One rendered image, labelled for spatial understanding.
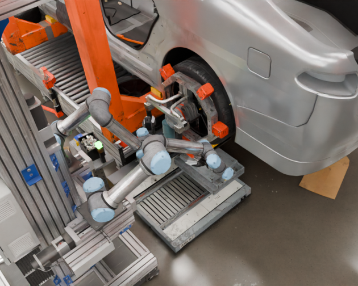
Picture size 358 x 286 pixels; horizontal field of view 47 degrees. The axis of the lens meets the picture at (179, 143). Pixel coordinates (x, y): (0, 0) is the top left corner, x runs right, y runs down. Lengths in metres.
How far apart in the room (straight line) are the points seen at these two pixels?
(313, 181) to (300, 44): 1.76
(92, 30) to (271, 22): 1.15
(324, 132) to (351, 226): 1.26
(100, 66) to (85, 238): 1.16
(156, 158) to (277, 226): 1.54
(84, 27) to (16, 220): 1.24
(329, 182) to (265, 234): 0.78
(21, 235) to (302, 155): 1.64
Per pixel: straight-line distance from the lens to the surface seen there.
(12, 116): 2.05
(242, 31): 2.34
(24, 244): 2.48
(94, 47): 2.82
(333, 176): 3.75
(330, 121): 2.33
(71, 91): 4.50
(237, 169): 3.46
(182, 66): 2.90
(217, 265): 3.14
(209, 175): 3.35
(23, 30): 4.80
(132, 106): 3.26
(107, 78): 2.97
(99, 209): 2.21
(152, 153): 2.11
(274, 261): 3.19
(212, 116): 2.75
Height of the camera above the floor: 2.74
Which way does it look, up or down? 44 degrees down
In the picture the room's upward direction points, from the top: 6 degrees counter-clockwise
